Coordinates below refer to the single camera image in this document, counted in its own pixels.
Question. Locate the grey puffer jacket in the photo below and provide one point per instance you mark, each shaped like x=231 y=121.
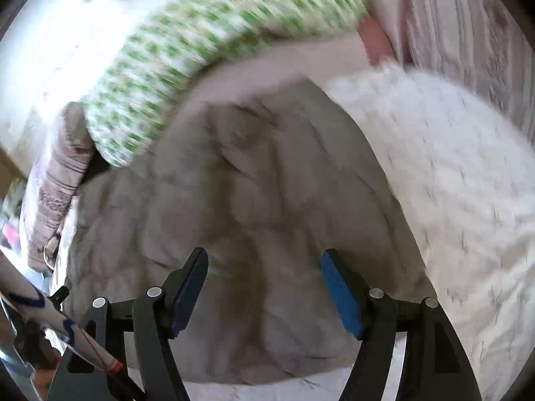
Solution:
x=259 y=183

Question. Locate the striped floral pillow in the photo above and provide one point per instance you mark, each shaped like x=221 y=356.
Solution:
x=56 y=183
x=459 y=29

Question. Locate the white floral bed sheet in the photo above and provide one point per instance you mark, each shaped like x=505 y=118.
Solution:
x=459 y=175

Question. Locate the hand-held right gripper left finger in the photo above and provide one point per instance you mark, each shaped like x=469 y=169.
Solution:
x=190 y=296

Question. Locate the green white patterned quilt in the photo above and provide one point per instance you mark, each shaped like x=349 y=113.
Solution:
x=188 y=58

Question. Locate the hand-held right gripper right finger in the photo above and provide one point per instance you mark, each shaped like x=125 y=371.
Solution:
x=340 y=292

